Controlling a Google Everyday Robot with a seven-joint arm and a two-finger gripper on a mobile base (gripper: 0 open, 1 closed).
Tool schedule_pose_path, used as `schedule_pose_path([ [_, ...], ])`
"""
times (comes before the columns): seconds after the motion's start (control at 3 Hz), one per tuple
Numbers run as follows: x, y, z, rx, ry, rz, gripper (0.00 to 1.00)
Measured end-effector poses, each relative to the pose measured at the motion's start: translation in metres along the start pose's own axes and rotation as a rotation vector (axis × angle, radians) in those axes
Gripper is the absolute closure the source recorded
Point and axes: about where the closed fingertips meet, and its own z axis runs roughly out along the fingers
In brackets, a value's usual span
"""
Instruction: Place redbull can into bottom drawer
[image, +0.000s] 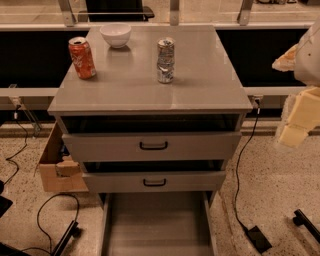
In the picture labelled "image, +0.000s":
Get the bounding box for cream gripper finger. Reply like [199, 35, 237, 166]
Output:
[278, 87, 320, 148]
[272, 45, 297, 72]

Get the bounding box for silver redbull can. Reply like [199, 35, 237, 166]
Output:
[157, 37, 175, 84]

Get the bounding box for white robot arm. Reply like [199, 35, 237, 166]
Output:
[272, 19, 320, 148]

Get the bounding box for grey drawer cabinet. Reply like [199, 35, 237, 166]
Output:
[47, 24, 254, 214]

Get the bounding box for grey top drawer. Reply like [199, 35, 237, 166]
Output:
[61, 114, 242, 162]

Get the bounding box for grey drawer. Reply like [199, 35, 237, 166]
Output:
[99, 192, 218, 256]
[61, 114, 242, 162]
[83, 160, 226, 193]

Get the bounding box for grey bottom drawer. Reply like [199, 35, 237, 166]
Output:
[99, 192, 218, 256]

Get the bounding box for orange soda can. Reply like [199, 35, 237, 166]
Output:
[68, 37, 96, 79]

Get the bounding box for grey middle drawer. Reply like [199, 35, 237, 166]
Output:
[83, 160, 226, 193]

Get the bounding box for black bar leg right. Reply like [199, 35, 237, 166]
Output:
[293, 209, 320, 243]

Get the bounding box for black bar leg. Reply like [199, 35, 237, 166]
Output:
[293, 209, 320, 243]
[51, 220, 81, 256]

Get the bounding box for black power adapter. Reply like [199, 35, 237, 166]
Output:
[246, 226, 272, 254]

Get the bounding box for white ceramic bowl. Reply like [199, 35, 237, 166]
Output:
[100, 23, 131, 48]

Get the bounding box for brown cardboard box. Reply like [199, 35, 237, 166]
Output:
[38, 124, 88, 192]

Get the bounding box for black bar leg left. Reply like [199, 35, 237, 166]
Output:
[51, 220, 81, 256]

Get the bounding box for black power cable right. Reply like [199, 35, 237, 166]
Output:
[233, 98, 262, 231]

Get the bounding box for black cable left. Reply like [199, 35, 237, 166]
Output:
[3, 105, 30, 186]

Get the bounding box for black looped floor cable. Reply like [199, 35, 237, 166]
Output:
[21, 193, 81, 255]

